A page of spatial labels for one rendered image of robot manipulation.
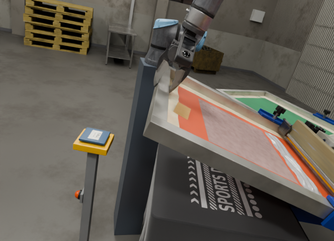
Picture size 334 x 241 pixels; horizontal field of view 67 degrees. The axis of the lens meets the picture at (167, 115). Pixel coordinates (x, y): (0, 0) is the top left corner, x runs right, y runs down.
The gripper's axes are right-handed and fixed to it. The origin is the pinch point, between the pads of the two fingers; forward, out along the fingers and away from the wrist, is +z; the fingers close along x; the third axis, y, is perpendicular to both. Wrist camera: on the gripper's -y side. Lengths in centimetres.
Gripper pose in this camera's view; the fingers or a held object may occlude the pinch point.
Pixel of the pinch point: (162, 87)
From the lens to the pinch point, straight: 79.1
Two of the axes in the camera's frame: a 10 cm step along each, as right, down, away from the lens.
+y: 0.3, -4.0, 9.2
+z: -4.6, 8.1, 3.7
